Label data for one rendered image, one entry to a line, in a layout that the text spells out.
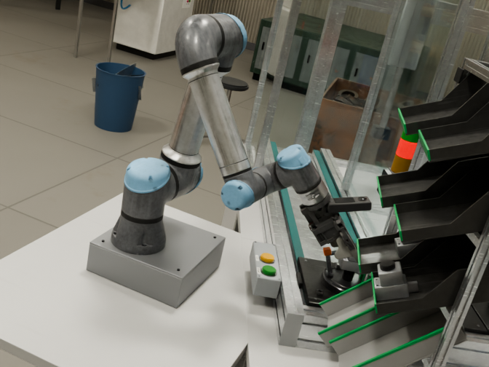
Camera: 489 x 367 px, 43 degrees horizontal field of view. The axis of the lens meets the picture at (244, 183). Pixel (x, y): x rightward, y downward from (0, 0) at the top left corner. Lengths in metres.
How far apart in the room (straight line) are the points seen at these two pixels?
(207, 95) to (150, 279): 0.52
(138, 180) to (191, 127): 0.20
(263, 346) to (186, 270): 0.28
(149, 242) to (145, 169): 0.20
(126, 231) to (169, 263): 0.15
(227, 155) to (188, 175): 0.28
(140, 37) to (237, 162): 6.86
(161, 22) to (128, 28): 0.47
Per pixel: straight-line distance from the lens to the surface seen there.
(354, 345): 1.45
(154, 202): 1.68
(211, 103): 1.51
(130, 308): 1.68
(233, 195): 1.50
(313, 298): 1.68
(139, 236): 1.71
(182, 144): 1.73
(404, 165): 1.85
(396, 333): 1.42
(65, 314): 1.63
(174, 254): 1.75
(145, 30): 8.27
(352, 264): 1.73
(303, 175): 1.58
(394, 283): 1.28
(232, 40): 1.62
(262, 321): 1.73
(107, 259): 1.75
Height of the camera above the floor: 1.81
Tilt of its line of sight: 22 degrees down
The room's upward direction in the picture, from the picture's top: 13 degrees clockwise
